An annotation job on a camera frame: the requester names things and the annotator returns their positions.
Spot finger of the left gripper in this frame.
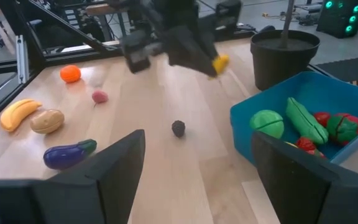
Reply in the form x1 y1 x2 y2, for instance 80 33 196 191
166 26 221 78
194 14 219 60

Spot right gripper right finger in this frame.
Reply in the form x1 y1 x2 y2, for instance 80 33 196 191
252 130 358 224

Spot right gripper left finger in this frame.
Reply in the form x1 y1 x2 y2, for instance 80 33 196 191
32 129 146 224

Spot small yellow toy pepper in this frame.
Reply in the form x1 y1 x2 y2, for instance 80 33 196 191
211 54 231 78

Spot red toy raspberry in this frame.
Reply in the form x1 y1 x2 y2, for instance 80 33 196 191
295 136 326 158

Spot purple toy eggplant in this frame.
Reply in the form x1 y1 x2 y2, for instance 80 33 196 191
43 139 98 170

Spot green toy cucumber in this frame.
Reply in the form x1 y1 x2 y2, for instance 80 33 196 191
285 96 329 146

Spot red toy strawberry green leaves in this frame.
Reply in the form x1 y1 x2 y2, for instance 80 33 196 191
326 113 358 146

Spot small dark red toy fruit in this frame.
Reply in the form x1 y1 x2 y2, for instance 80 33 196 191
313 111 332 128

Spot dark toy blackberry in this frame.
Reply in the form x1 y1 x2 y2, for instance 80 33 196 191
171 119 186 139

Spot blue plastic tupperware container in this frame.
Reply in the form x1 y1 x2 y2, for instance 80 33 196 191
229 71 358 166

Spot orange toy orange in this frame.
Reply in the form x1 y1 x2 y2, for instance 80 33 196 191
59 64 82 84

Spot green plant in black pot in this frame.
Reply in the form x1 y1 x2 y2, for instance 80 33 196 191
249 0 321 91

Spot tan toy potato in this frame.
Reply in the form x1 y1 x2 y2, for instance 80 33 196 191
29 108 65 135

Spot pink toy peach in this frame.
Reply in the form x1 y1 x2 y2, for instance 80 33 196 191
91 90 109 105

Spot yellow toy banana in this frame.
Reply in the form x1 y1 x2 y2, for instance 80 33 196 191
0 98 43 133

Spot black mat orange striped edges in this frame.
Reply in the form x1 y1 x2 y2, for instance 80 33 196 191
315 55 358 87

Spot black computer green lit fans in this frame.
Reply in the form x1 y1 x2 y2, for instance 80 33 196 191
316 0 358 39

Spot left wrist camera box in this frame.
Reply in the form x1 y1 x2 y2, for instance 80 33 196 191
119 29 157 75

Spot black aluminium table frame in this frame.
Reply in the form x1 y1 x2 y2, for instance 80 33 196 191
0 0 124 131

